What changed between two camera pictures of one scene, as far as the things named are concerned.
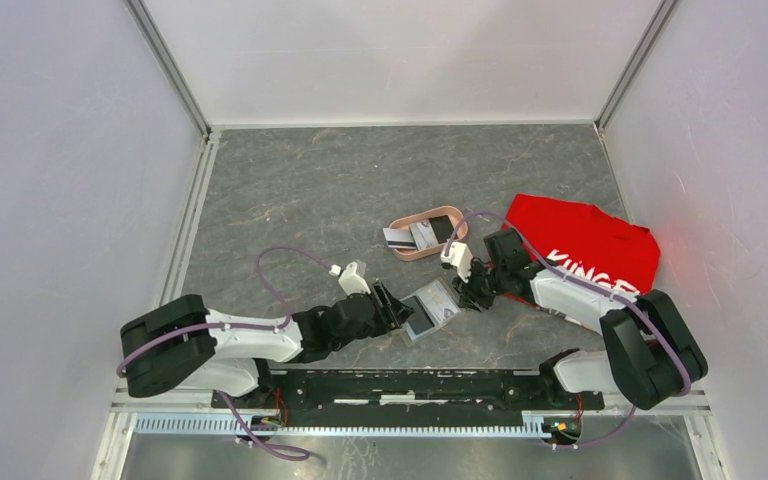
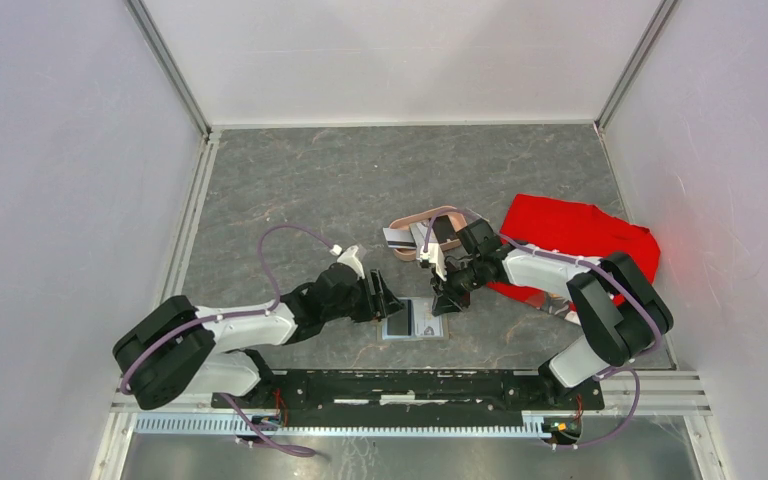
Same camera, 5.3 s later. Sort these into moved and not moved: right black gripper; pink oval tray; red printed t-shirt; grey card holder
Moved: grey card holder; right black gripper
Not moved: pink oval tray; red printed t-shirt
